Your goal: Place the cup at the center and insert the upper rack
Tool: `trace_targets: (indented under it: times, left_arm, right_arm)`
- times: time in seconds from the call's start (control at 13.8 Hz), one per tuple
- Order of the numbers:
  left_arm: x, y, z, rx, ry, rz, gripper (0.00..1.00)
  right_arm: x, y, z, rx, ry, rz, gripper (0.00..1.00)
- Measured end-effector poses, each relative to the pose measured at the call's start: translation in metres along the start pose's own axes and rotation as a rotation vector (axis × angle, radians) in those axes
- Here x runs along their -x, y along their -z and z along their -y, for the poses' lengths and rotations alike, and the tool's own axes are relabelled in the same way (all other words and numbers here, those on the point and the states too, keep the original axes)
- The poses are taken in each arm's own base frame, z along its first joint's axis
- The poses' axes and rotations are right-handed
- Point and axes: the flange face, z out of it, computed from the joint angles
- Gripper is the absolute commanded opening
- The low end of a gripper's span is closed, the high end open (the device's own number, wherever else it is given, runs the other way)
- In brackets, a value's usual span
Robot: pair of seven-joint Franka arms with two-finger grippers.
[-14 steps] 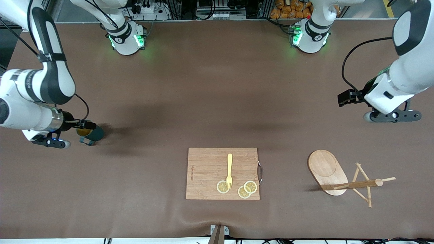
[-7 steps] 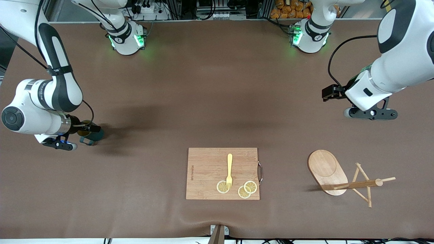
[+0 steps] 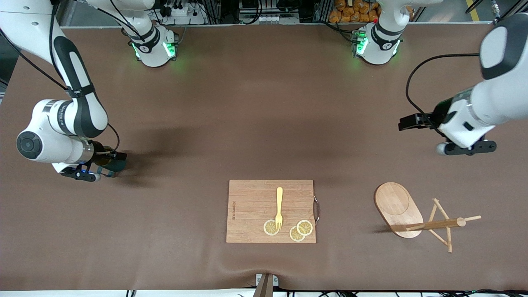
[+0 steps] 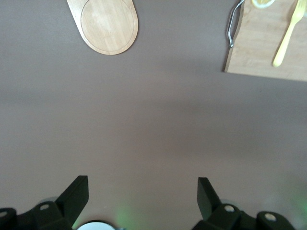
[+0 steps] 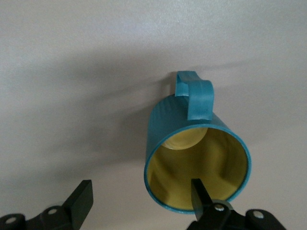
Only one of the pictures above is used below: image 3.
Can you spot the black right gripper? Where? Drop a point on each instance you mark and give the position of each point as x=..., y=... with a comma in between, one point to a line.
x=100, y=159

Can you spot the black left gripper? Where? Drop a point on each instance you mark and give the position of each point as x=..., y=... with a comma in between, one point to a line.
x=438, y=113

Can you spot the dark green cup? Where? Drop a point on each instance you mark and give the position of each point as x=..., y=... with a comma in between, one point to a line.
x=119, y=166

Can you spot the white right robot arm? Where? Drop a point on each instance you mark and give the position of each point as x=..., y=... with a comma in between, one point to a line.
x=62, y=119

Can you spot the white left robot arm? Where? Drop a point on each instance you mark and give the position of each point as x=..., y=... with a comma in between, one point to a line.
x=495, y=95

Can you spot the wooden peg rack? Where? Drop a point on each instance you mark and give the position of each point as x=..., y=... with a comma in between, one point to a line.
x=441, y=224

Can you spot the oval wooden base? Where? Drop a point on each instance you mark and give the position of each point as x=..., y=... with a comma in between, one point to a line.
x=394, y=202

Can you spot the brown table cover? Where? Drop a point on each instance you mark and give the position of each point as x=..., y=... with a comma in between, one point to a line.
x=206, y=123

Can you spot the orange snack bags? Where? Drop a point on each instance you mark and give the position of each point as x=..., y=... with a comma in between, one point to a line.
x=354, y=12

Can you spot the wooden cutting board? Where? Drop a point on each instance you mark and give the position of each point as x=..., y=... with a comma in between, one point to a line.
x=251, y=206

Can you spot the lemon slice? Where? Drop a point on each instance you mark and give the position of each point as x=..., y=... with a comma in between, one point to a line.
x=295, y=236
x=305, y=227
x=269, y=227

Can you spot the white power strip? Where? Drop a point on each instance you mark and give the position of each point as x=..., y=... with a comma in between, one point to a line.
x=179, y=11

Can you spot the yellow fork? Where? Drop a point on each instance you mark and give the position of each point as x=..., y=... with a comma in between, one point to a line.
x=279, y=198

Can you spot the grey socket strip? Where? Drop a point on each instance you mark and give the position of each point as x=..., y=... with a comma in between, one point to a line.
x=268, y=19

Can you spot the camera pole bracket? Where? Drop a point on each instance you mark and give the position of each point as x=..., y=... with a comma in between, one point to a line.
x=266, y=286

